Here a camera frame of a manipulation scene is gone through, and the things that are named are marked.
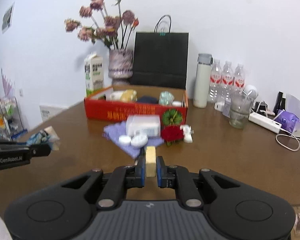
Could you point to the white milk carton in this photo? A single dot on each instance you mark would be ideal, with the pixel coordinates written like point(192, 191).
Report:
point(95, 76)

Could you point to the purple wall sticker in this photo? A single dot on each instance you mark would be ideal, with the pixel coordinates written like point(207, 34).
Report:
point(7, 82)

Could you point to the dried pink flowers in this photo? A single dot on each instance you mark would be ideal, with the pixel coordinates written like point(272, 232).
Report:
point(107, 21)

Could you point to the wooden desktop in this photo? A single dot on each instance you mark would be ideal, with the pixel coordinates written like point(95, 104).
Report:
point(227, 155)

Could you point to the iridescent plastic bag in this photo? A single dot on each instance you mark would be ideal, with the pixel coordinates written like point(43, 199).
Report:
point(166, 98)

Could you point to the white heart-shaped piece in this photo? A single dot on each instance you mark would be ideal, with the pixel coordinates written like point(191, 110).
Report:
point(188, 138)

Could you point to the white flower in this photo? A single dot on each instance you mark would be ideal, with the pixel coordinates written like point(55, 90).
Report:
point(187, 128)

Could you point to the white round gadget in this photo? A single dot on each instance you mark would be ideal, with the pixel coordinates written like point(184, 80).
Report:
point(251, 90)

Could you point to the black tube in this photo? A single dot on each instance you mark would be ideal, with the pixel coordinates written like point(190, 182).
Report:
point(279, 101)

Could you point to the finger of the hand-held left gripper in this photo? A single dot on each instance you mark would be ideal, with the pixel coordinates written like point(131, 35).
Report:
point(38, 151)
point(5, 142)

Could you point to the small white cap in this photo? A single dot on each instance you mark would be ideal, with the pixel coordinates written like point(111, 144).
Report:
point(125, 139)

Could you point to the purple tissue pack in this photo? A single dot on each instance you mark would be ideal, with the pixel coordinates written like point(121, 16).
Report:
point(290, 120)

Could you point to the small printed tin box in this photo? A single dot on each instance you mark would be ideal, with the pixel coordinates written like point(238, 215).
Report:
point(227, 108)

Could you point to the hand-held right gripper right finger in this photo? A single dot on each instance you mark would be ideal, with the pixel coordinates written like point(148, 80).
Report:
point(159, 172)

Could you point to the white power strip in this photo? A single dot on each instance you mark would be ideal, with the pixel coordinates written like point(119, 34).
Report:
point(265, 122)

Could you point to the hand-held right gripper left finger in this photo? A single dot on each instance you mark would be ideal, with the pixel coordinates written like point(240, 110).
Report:
point(141, 172)

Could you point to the white wall socket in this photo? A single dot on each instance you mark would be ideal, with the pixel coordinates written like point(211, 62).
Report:
point(21, 92)

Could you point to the yellow white plush hamster toy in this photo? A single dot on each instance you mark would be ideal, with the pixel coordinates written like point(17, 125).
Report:
point(127, 95)

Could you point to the white thermos bottle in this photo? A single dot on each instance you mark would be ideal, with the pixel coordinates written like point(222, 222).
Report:
point(202, 80)

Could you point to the wall poster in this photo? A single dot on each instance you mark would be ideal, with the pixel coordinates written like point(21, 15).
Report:
point(8, 17)

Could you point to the red cardboard box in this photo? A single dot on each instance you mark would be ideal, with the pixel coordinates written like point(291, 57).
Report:
point(110, 111)

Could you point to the glass cup with straw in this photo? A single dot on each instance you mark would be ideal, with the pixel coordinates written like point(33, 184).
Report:
point(237, 120)

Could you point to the clear cotton swab box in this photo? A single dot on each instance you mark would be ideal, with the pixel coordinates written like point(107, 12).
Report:
point(142, 126)

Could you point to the purple cloth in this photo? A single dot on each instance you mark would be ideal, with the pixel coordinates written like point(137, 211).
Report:
point(130, 147)

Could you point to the purple textured vase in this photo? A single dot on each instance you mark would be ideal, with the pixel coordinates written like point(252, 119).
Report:
point(120, 65)

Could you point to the dark blue pouch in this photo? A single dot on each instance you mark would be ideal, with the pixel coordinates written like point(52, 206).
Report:
point(147, 100)

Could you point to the black paper bag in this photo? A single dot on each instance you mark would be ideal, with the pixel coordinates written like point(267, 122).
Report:
point(161, 57)

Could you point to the white charger block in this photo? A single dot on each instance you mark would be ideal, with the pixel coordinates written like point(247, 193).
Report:
point(220, 105)

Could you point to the red artificial rose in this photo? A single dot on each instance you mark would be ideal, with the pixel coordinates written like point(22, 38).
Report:
point(171, 133)

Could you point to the white round disc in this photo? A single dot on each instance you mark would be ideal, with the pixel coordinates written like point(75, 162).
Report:
point(139, 140)

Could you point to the blue white snack packet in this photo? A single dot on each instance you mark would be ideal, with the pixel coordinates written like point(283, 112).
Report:
point(43, 136)

